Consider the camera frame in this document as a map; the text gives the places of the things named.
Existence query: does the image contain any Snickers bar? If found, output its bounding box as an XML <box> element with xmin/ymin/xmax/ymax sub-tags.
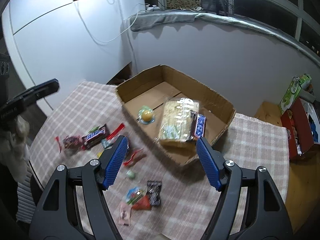
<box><xmin>81</xmin><ymin>124</ymin><xmax>110</xmax><ymax>150</ymax></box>
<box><xmin>190</xmin><ymin>110</ymin><xmax>206</xmax><ymax>141</ymax></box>

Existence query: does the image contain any black snack packet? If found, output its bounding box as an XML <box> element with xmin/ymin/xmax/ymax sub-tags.
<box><xmin>146</xmin><ymin>180</ymin><xmax>162</xmax><ymax>206</ymax></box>

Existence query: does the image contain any green jelly cup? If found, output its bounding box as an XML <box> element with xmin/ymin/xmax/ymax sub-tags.
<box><xmin>138</xmin><ymin>106</ymin><xmax>155</xmax><ymax>125</ymax></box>

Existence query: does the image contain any clear wrapped cracker pack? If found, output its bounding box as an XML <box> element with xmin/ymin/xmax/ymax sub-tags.
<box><xmin>156</xmin><ymin>97</ymin><xmax>200</xmax><ymax>148</ymax></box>

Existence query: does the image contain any green tissue box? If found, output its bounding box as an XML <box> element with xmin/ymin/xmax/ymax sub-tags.
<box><xmin>279</xmin><ymin>73</ymin><xmax>312</xmax><ymax>114</ymax></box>

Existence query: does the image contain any red cardboard box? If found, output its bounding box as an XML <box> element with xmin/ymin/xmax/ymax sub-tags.
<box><xmin>280</xmin><ymin>98</ymin><xmax>319</xmax><ymax>161</ymax></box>

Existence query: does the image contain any white power strip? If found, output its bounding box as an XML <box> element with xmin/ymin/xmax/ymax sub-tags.
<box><xmin>146</xmin><ymin>4</ymin><xmax>161</xmax><ymax>11</ymax></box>

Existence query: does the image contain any teal mint candy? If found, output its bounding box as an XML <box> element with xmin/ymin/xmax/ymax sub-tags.
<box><xmin>101</xmin><ymin>139</ymin><xmax>114</xmax><ymax>150</ymax></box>

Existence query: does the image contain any black tripod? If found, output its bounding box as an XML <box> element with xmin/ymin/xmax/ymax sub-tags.
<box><xmin>206</xmin><ymin>0</ymin><xmax>228</xmax><ymax>16</ymax></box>

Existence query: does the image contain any pink snack packet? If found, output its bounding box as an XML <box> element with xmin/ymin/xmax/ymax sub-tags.
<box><xmin>118</xmin><ymin>202</ymin><xmax>131</xmax><ymax>226</ymax></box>

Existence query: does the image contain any white cable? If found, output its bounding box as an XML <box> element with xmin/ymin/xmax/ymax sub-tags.
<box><xmin>74</xmin><ymin>0</ymin><xmax>151</xmax><ymax>43</ymax></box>

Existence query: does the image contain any small red candy bag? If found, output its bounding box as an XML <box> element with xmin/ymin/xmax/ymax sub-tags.
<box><xmin>63</xmin><ymin>135</ymin><xmax>83</xmax><ymax>150</ymax></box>

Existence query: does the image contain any red orange snack packet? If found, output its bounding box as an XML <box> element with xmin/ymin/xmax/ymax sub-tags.
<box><xmin>132</xmin><ymin>195</ymin><xmax>151</xmax><ymax>210</ymax></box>

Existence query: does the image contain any pink plaid tablecloth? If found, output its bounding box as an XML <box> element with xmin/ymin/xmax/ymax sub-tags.
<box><xmin>29</xmin><ymin>81</ymin><xmax>289</xmax><ymax>239</ymax></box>

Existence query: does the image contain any grey blanket on sill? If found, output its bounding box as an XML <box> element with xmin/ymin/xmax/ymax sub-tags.
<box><xmin>130</xmin><ymin>10</ymin><xmax>319</xmax><ymax>66</ymax></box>

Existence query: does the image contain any red zip snack bag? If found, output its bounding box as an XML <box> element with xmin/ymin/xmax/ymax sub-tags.
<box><xmin>106</xmin><ymin>123</ymin><xmax>125</xmax><ymax>140</ymax></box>

